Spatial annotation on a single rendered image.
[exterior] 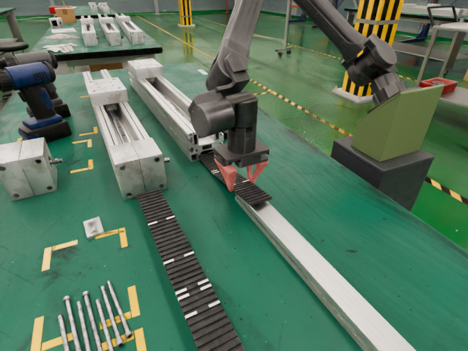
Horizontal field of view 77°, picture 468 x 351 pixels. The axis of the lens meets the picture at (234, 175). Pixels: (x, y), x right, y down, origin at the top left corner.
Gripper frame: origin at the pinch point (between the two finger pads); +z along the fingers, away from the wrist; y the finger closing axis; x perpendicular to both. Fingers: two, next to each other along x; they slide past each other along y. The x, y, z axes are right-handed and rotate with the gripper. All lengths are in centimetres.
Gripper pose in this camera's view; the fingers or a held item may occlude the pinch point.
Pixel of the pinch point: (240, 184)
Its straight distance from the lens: 64.6
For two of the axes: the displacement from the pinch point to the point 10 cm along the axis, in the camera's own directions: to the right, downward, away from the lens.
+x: 4.7, 4.8, -7.4
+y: -8.8, 2.5, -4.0
